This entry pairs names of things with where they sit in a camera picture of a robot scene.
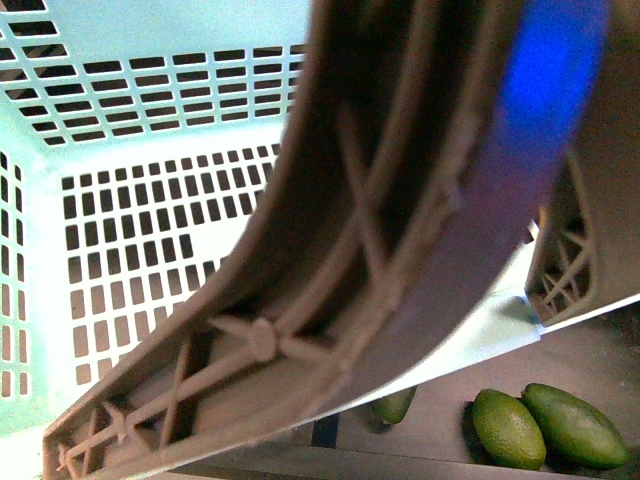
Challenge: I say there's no green avocado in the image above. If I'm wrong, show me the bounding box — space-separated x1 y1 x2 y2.
472 389 546 471
373 386 417 425
521 383 630 470

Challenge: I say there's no brown plastic basket handle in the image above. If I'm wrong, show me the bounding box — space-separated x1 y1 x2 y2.
43 1 639 479

